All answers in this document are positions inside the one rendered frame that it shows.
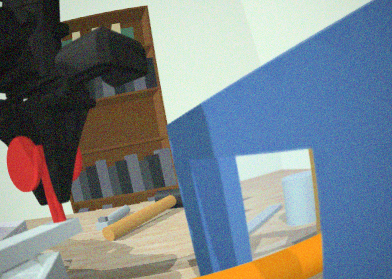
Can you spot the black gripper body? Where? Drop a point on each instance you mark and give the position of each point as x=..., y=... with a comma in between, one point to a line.
x=65, y=71

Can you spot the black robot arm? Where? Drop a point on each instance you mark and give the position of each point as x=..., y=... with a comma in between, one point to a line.
x=14, y=47

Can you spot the wooden-handled mallet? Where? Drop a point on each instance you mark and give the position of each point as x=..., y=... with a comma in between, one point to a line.
x=165, y=199

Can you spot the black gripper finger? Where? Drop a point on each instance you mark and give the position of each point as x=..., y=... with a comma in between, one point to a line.
x=8, y=131
x=60, y=121

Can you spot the blue rectangular frame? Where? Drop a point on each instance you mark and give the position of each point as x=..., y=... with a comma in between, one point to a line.
x=331, y=93

